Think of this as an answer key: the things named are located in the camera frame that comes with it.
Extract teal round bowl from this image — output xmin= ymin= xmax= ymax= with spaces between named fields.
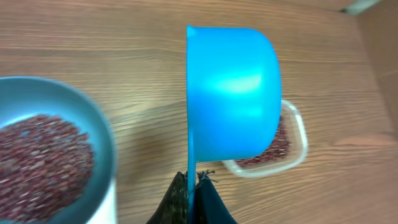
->
xmin=1 ymin=76 xmax=118 ymax=224

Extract blue plastic measuring scoop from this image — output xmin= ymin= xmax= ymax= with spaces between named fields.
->
xmin=185 ymin=24 xmax=282 ymax=224

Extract red adzuki beans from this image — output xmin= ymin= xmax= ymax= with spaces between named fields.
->
xmin=235 ymin=116 xmax=290 ymax=167

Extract red beans in bowl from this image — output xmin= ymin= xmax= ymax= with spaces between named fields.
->
xmin=1 ymin=114 xmax=94 ymax=223

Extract clear plastic food container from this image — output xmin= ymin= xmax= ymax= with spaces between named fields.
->
xmin=223 ymin=100 xmax=308 ymax=178

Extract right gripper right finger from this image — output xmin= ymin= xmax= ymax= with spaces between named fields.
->
xmin=195 ymin=170 xmax=238 ymax=224

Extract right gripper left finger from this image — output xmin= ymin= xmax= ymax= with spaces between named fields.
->
xmin=147 ymin=172 xmax=188 ymax=224

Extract white digital kitchen scale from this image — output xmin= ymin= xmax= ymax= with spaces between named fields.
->
xmin=87 ymin=179 xmax=118 ymax=224

